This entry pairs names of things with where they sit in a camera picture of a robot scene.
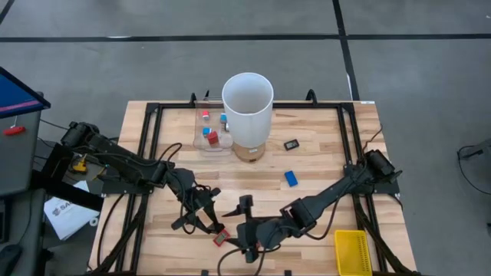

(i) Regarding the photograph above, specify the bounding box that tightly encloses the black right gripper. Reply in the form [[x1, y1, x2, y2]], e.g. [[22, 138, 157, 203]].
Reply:
[[221, 194, 287, 265]]

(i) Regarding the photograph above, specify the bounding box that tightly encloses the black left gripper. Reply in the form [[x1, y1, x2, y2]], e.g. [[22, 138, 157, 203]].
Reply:
[[170, 179, 226, 235]]

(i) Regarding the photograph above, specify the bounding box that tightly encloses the red digital clock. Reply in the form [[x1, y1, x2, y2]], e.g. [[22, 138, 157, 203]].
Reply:
[[213, 228, 232, 248]]

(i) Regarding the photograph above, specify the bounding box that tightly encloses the clear plastic bin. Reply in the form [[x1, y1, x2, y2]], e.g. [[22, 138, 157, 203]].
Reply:
[[191, 95, 235, 153]]

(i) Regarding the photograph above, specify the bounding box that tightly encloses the white table lamp wooden base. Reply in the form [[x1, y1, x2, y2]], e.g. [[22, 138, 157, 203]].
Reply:
[[221, 71, 275, 163]]

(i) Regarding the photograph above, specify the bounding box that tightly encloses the yellow plastic basket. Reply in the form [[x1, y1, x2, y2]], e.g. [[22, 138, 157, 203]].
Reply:
[[334, 228, 374, 276]]

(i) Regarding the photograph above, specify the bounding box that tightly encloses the white paper box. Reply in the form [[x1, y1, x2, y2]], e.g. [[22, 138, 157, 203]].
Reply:
[[43, 180, 101, 242]]

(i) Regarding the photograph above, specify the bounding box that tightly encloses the yellow tool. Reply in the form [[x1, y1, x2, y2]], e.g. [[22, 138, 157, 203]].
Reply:
[[71, 153, 88, 176]]

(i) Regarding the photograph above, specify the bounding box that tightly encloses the grey cabinet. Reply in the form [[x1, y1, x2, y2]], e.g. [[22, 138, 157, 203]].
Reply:
[[0, 109, 43, 197]]

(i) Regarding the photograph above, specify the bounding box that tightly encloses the monitor with blue screen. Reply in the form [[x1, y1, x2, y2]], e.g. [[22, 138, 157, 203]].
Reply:
[[0, 65, 52, 119]]

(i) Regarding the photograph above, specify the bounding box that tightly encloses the black aluminium table frame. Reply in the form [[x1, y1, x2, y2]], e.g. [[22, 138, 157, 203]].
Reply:
[[90, 89, 421, 276]]

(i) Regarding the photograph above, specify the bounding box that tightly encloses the black floor cable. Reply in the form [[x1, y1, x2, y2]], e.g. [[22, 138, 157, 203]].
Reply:
[[456, 140, 491, 196]]

